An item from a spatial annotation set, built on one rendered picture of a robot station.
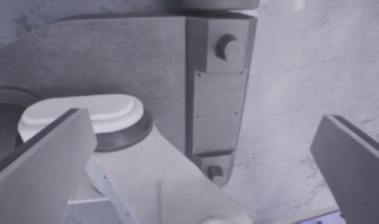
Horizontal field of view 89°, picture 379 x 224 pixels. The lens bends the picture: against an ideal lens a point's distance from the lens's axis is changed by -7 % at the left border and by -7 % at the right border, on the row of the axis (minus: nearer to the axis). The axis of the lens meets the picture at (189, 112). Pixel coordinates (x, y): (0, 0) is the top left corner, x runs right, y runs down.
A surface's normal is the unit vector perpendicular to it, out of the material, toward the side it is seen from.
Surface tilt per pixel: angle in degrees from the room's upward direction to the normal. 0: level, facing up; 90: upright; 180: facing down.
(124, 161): 90
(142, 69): 0
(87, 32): 0
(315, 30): 0
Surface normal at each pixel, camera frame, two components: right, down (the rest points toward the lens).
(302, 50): 0.16, 0.51
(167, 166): 0.01, -0.85
